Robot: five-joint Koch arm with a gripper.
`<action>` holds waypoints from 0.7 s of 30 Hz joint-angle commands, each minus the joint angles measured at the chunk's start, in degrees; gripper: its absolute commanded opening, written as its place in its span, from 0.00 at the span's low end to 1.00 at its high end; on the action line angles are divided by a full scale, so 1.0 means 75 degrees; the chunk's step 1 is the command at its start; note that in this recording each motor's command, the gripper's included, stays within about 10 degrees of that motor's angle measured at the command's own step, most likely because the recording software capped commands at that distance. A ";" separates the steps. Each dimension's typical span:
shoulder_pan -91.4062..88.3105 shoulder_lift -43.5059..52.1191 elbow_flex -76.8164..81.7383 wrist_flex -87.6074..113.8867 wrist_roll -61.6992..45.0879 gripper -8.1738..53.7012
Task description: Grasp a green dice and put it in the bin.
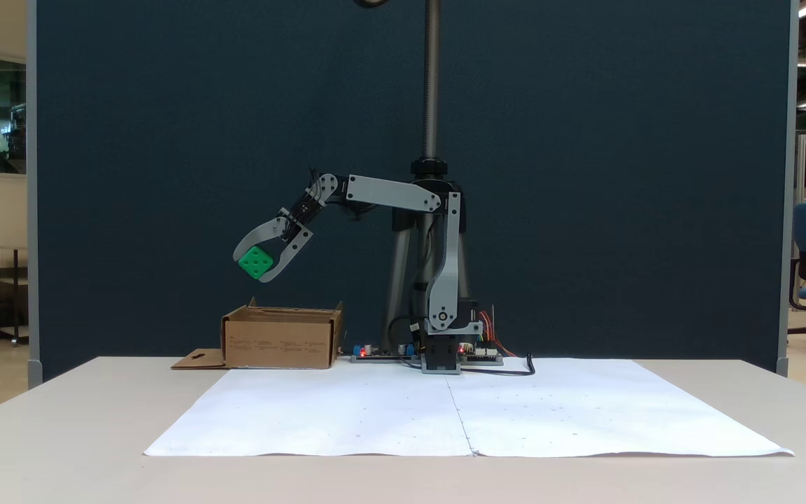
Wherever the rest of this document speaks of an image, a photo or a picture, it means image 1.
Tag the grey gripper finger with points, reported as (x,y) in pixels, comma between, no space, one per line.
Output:
(294,252)
(257,233)

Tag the green dice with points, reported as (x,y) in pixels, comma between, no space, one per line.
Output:
(256,262)

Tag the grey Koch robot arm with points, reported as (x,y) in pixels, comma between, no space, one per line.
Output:
(392,192)

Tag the brown cardboard box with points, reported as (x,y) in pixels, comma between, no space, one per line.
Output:
(277,343)

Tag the dark blue partition panel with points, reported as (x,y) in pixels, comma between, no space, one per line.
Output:
(165,140)

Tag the blue circuit board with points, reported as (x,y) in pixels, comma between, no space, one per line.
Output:
(382,353)

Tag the black and metal tripod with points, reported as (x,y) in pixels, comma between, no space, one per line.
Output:
(432,84)

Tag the black wheeled cart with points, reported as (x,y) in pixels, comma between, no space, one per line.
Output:
(15,280)

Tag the white paper sheet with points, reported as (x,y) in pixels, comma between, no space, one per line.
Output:
(585,413)

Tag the framed wall window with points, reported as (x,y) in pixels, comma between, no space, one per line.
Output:
(8,115)

